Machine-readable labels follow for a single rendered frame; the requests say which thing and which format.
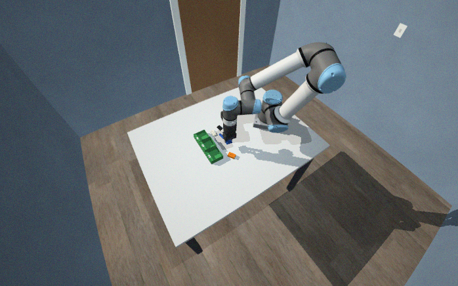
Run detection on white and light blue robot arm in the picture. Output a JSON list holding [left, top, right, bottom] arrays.
[[222, 42, 346, 133]]

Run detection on green rack of bins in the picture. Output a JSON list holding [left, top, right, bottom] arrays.
[[194, 129, 223, 164]]

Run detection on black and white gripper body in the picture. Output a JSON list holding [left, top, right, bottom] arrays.
[[220, 111, 237, 141]]

